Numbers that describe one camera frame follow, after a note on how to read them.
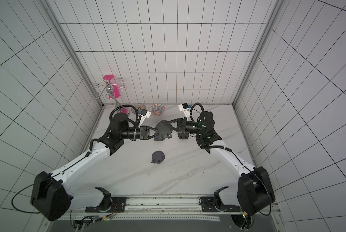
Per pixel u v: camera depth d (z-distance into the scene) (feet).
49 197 1.29
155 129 2.18
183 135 3.24
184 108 2.19
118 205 2.38
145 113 2.15
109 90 3.03
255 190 1.33
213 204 2.37
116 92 3.74
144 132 2.06
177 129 2.14
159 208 2.39
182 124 2.03
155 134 2.17
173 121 2.16
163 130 2.15
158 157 2.95
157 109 3.73
